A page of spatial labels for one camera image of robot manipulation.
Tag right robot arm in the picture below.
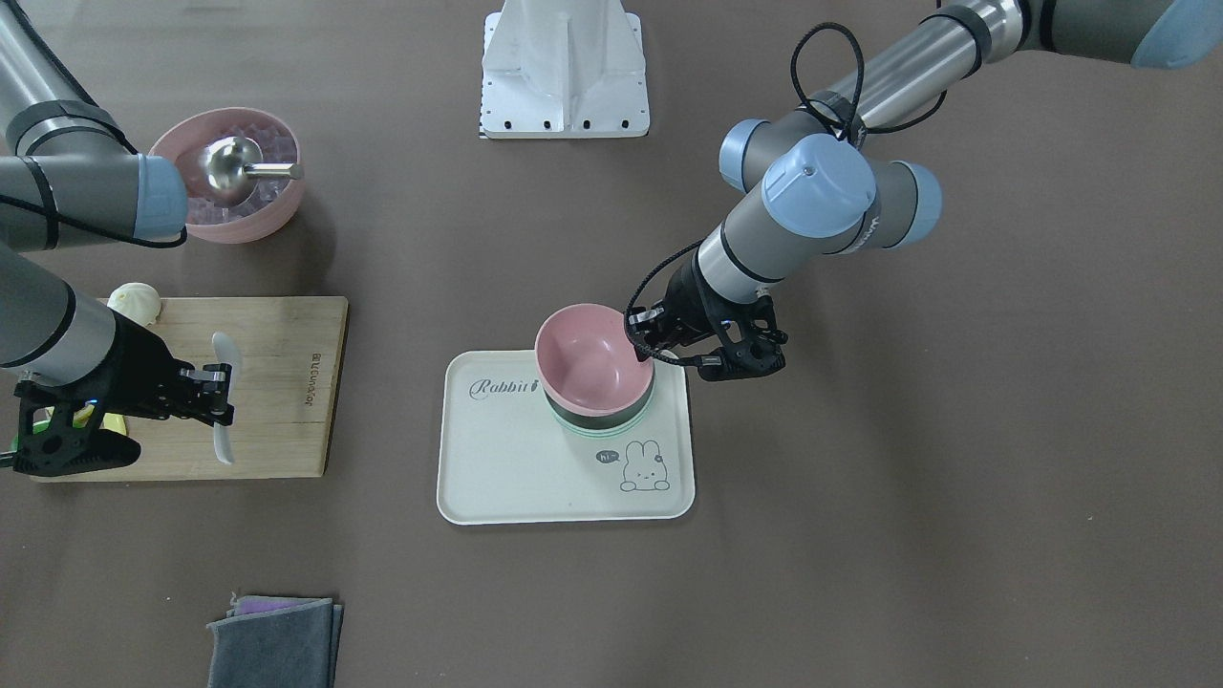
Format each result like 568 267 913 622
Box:
1 1 236 477

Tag steel ice scoop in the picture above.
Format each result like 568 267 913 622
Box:
190 136 303 207

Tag white ceramic spoon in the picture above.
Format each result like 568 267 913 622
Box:
212 332 242 466

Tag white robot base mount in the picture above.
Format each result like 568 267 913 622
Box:
478 1 651 141

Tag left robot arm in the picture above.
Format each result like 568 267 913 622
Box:
624 1 1222 380

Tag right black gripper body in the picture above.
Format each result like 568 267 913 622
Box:
11 313 216 477

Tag large pink bowl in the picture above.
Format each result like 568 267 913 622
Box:
150 106 305 244

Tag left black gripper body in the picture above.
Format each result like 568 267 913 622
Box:
624 255 789 382

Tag cream rabbit tray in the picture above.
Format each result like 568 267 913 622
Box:
437 349 697 525

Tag yellow plastic knife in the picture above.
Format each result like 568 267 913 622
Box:
102 413 128 437

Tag grey folded cloth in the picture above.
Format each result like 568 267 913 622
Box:
208 595 344 687

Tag small pink bowl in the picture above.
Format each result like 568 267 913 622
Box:
534 302 654 422

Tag bamboo cutting board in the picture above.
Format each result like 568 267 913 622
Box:
79 296 349 481

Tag green stacked bowls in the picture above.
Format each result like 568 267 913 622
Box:
545 380 654 437

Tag lemon slice stack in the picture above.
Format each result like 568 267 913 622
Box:
73 404 97 428

